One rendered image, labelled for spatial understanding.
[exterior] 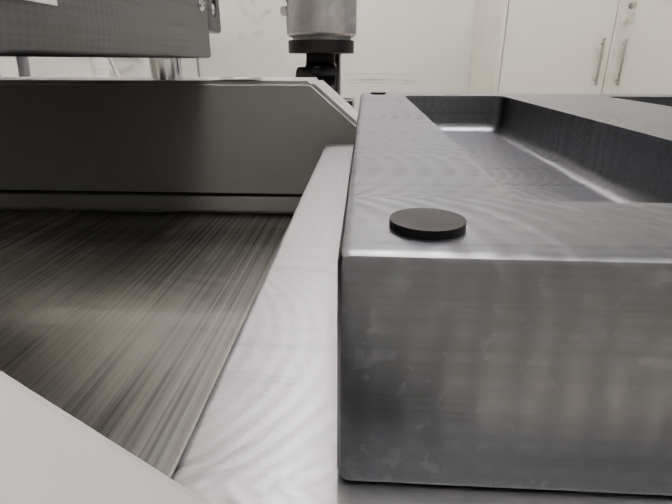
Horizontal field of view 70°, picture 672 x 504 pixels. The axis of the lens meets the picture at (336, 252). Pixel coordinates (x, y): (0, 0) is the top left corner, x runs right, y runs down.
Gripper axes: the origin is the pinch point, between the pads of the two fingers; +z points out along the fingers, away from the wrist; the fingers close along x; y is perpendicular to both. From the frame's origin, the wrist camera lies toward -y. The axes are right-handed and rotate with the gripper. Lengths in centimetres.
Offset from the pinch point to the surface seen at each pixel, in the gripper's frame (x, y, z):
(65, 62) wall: 71, 69, -18
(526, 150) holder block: -11.1, -37.0, -14.9
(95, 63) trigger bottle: 49, 44, -18
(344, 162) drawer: -4.7, -34.3, -13.9
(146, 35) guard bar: 2.1, -36.5, -18.6
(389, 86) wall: -14, 216, -6
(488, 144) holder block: -10.1, -35.6, -14.9
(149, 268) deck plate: 3.2, -36.7, -9.9
